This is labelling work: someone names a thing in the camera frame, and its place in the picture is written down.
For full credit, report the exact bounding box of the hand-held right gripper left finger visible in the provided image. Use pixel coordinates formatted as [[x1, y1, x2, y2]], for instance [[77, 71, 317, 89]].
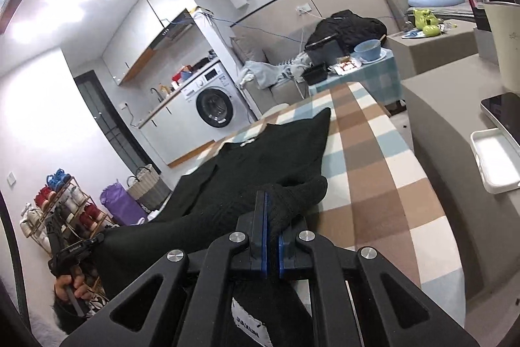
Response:
[[59, 190, 271, 347]]

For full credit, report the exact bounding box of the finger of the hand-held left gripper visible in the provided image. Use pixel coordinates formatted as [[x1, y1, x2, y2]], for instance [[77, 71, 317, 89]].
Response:
[[83, 234, 106, 252]]

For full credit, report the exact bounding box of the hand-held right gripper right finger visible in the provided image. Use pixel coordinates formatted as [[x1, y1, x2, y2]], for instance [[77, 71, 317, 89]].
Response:
[[278, 219, 481, 347]]

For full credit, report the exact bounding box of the black knit sweater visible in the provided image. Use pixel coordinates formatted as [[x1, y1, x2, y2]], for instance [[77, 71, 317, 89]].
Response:
[[95, 108, 330, 347]]

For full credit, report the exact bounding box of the person's left hand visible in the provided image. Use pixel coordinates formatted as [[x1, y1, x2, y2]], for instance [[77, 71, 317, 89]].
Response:
[[54, 275, 100, 304]]

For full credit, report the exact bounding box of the metal shoe rack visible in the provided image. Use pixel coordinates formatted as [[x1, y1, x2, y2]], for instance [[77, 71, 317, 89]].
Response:
[[18, 174, 118, 254]]

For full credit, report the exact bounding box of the purple bag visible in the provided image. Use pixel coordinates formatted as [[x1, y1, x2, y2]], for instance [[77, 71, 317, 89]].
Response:
[[99, 184, 147, 226]]

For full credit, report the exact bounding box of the shoe rack with shoes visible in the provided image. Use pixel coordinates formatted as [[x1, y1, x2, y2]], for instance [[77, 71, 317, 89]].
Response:
[[19, 168, 107, 246]]

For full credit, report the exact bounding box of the woven laundry basket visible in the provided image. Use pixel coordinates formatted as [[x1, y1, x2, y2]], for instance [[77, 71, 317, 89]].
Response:
[[127, 164, 171, 209]]

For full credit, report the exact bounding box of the plaid blanket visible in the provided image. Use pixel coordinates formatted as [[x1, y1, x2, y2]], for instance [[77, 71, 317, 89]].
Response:
[[179, 81, 468, 325]]

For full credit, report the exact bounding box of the white washing machine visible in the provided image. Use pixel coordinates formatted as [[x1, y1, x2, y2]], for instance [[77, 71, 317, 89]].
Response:
[[181, 60, 254, 132]]

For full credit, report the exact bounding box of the white base cabinet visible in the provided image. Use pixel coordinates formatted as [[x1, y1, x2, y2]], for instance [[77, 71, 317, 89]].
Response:
[[136, 87, 216, 169]]

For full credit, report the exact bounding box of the dark door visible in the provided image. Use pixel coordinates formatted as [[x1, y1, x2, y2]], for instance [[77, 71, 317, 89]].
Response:
[[74, 71, 161, 175]]

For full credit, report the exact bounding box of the light blue cloth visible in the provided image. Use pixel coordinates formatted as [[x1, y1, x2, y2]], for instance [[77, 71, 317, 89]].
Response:
[[240, 60, 294, 89]]

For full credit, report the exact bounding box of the small black box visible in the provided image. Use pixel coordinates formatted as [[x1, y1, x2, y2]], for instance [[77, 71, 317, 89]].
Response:
[[303, 62, 328, 85]]

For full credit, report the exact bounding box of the light blue checked tablecloth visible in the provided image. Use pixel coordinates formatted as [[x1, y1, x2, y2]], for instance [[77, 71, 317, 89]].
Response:
[[309, 48, 404, 113]]

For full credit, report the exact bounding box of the grey sofa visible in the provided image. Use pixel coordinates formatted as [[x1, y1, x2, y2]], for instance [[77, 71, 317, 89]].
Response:
[[231, 24, 311, 120]]

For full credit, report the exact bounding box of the food tray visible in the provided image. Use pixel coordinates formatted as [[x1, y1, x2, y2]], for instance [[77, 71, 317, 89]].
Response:
[[331, 56, 362, 75]]

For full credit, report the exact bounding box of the large black box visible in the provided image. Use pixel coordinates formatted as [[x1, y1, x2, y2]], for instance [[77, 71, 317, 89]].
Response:
[[305, 34, 341, 67]]

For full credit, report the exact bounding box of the blue bowl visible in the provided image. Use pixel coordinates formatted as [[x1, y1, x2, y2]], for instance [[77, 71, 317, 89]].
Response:
[[353, 39, 383, 61]]

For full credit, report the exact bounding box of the grey upholstered platform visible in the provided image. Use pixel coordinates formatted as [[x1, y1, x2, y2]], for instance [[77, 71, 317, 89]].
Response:
[[400, 54, 520, 315]]

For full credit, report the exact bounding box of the black range hood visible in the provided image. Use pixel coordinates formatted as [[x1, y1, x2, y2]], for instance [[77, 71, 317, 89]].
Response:
[[150, 9, 195, 49]]

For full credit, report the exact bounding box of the black jacket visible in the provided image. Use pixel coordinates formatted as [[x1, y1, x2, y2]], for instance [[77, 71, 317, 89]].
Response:
[[306, 9, 388, 51]]

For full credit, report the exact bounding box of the white phone case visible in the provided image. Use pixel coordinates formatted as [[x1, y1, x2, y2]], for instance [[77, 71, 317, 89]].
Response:
[[470, 127, 520, 195]]

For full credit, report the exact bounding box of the beige ottoman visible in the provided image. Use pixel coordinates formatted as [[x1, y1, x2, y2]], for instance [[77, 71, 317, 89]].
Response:
[[386, 20, 479, 80]]

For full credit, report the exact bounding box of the green toy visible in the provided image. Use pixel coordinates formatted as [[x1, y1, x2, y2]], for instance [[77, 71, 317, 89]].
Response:
[[412, 7, 442, 36]]

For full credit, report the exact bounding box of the smartphone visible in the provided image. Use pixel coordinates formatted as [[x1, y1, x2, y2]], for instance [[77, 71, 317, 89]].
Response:
[[480, 92, 520, 140]]

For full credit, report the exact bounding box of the blue pillow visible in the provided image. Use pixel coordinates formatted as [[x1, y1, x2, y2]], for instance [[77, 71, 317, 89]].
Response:
[[407, 0, 466, 8]]

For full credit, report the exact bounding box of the cream appliance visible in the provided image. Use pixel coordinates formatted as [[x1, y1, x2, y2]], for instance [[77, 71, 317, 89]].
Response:
[[481, 1, 520, 96]]

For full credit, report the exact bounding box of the black box with red label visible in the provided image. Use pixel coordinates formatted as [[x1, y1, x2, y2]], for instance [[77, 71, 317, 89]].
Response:
[[467, 0, 520, 33]]

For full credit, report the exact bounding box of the white wall cabinet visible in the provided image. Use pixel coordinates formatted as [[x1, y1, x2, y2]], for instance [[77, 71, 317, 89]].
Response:
[[101, 0, 191, 87]]

